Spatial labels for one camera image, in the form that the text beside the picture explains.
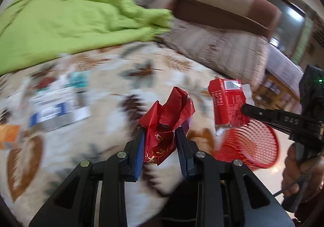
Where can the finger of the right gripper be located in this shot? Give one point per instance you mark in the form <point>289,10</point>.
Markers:
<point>284,121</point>

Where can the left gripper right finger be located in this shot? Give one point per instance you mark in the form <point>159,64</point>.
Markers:
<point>184,154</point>

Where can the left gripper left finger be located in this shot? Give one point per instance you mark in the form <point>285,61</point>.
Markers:
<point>135,153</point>

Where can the red foil wrapper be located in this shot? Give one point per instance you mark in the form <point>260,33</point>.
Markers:
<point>160,123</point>

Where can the red snack box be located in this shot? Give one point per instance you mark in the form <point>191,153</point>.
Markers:
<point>228,98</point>

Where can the white medicine box blue text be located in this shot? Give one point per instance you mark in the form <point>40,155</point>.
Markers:
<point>49,98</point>

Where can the orange ointment box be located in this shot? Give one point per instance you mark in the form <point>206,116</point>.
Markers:
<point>9,136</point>

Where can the person's right hand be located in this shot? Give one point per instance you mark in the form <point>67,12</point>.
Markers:
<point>293,171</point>

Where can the wooden side table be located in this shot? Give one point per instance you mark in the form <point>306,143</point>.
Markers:
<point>279,89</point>

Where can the red mesh waste basket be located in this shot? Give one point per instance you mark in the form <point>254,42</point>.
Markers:
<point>256,144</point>

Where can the leaf pattern fleece blanket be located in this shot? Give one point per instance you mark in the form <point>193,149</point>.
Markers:
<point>124,82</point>

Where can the dark window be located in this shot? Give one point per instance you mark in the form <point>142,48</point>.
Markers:
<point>293,31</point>

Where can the teal white packet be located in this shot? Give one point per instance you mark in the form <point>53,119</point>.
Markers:
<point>78,79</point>

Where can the striped brown pillow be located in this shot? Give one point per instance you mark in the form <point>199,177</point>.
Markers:
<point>233,53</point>

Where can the brown beige headboard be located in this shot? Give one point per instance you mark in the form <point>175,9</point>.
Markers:
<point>254,16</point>

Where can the green quilt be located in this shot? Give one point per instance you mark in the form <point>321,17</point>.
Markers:
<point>36,31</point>

